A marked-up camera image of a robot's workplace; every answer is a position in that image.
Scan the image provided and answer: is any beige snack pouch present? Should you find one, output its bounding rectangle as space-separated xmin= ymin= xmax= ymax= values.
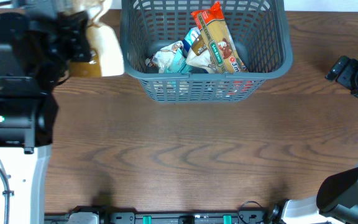
xmin=186 ymin=35 xmax=218 ymax=73
xmin=145 ymin=41 xmax=183 ymax=73
xmin=65 ymin=0 xmax=124 ymax=78

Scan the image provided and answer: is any teal wipes packet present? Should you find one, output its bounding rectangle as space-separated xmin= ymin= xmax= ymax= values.
xmin=164 ymin=49 xmax=192 ymax=73

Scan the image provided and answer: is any orange spaghetti packet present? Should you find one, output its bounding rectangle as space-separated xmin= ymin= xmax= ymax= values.
xmin=191 ymin=1 xmax=248 ymax=73

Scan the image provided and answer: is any blue tissue multipack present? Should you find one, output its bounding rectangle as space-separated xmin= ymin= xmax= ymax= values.
xmin=182 ymin=27 xmax=201 ymax=52

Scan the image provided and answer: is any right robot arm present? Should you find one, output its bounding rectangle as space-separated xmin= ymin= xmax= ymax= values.
xmin=265 ymin=55 xmax=358 ymax=223

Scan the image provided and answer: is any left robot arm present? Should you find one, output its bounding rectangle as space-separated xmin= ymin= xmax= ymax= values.
xmin=0 ymin=1 xmax=92 ymax=223

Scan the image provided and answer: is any grey plastic basket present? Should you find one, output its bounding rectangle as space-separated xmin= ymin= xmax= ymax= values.
xmin=120 ymin=0 xmax=293 ymax=103

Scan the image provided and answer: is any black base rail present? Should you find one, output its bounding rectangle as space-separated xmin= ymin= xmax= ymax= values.
xmin=44 ymin=207 xmax=273 ymax=224

